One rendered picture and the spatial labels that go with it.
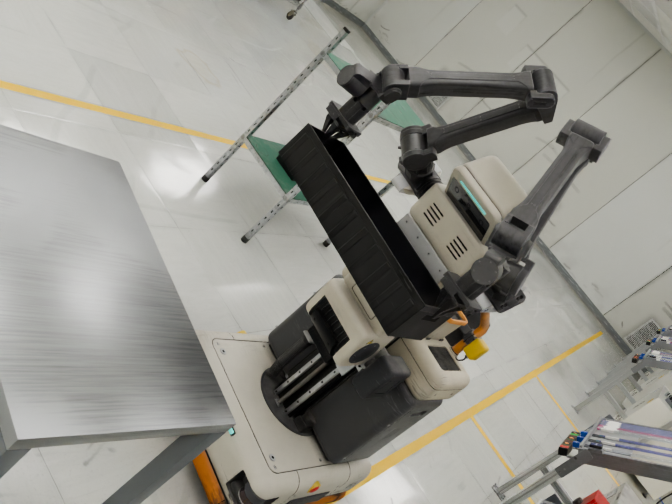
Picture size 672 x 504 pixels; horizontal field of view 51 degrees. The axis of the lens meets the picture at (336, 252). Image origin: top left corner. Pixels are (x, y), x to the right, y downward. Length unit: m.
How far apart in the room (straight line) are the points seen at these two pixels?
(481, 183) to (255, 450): 1.06
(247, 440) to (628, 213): 8.83
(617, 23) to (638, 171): 2.11
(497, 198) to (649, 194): 8.76
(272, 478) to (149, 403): 1.05
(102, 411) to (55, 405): 0.08
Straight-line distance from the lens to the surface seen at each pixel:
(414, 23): 11.99
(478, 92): 1.84
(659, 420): 6.58
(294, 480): 2.35
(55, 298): 1.30
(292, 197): 3.56
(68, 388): 1.19
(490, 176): 1.95
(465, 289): 1.57
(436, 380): 2.27
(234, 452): 2.29
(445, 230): 2.00
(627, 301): 10.62
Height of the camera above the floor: 1.62
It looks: 21 degrees down
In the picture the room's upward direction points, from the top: 48 degrees clockwise
